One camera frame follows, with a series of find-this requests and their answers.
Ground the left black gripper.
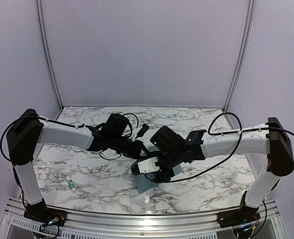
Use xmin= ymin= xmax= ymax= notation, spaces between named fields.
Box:
xmin=109 ymin=134 xmax=149 ymax=159

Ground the blue-grey envelope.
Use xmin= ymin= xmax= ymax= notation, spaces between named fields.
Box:
xmin=131 ymin=146 xmax=185 ymax=194

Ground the white green glue stick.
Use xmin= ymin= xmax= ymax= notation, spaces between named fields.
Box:
xmin=66 ymin=176 xmax=77 ymax=194

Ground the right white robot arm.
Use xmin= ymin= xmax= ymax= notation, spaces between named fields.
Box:
xmin=151 ymin=117 xmax=294 ymax=223

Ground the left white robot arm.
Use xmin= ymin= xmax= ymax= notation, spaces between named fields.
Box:
xmin=0 ymin=109 xmax=149 ymax=222

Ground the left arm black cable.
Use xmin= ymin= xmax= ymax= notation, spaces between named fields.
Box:
xmin=98 ymin=113 xmax=140 ymax=160

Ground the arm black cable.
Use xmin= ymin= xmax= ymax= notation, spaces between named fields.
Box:
xmin=98 ymin=113 xmax=140 ymax=160
xmin=144 ymin=112 xmax=243 ymax=184

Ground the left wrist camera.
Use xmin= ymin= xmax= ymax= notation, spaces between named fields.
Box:
xmin=134 ymin=123 xmax=150 ymax=139

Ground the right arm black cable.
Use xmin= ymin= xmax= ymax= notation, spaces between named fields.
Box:
xmin=144 ymin=112 xmax=243 ymax=184

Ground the left aluminium corner post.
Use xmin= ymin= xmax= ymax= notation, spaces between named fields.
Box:
xmin=35 ymin=0 xmax=64 ymax=111

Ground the aluminium corner post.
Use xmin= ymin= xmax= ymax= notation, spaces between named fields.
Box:
xmin=35 ymin=0 xmax=64 ymax=111
xmin=222 ymin=0 xmax=256 ymax=112

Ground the aluminium front rail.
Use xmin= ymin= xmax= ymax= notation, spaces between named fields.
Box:
xmin=0 ymin=198 xmax=288 ymax=239

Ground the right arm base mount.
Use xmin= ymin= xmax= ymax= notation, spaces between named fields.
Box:
xmin=216 ymin=208 xmax=261 ymax=228

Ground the right aluminium corner post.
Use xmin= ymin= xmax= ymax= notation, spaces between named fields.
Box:
xmin=222 ymin=0 xmax=256 ymax=112

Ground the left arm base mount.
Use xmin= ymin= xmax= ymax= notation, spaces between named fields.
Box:
xmin=23 ymin=208 xmax=67 ymax=227

